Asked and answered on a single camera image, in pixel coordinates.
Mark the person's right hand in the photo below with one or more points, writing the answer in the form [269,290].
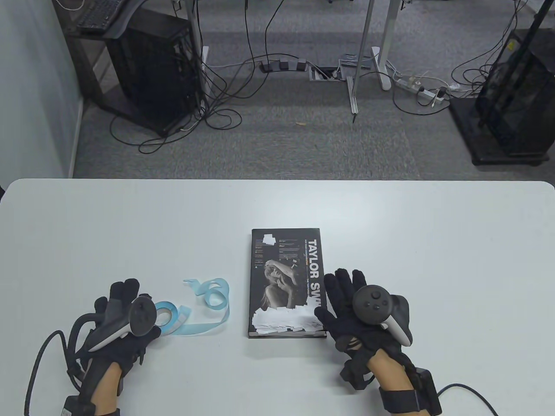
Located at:
[342,299]

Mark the person's left hand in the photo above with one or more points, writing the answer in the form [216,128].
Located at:
[130,351]

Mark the grey white hand controller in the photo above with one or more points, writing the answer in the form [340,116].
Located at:
[373,303]
[141,316]

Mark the pile of white stuck labels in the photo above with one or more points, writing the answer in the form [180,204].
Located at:
[282,320]

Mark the black printed box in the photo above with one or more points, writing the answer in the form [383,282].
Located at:
[282,260]

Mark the blue label roll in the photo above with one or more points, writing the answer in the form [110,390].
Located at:
[204,327]

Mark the small white label patch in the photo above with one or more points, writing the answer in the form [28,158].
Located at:
[269,239]

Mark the person's right forearm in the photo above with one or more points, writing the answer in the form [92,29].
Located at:
[390,368]

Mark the person's left forearm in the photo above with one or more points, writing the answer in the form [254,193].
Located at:
[108,385]

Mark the white power strip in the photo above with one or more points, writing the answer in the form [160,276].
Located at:
[412,86]

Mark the metal floor socket box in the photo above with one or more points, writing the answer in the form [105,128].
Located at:
[323,74]

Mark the white desk leg with foot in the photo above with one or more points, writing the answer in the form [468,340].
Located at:
[383,65]

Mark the black power strip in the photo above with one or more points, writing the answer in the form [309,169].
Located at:
[284,66]

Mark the silver desk leg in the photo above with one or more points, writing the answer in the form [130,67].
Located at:
[362,52]

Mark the black mesh equipment case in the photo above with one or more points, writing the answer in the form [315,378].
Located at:
[511,108]

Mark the black computer tower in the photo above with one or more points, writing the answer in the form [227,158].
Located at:
[156,73]

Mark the dark side stand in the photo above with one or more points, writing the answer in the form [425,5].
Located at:
[89,69]

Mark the black tripod pole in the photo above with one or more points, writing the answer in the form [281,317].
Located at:
[520,56]

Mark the black keyboard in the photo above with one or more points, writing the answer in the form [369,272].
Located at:
[97,15]

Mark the black left wrist camera module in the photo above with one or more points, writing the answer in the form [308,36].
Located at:
[82,407]

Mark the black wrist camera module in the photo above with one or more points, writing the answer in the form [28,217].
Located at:
[82,407]
[412,398]

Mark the black right wrist camera module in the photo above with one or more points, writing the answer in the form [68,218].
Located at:
[412,398]

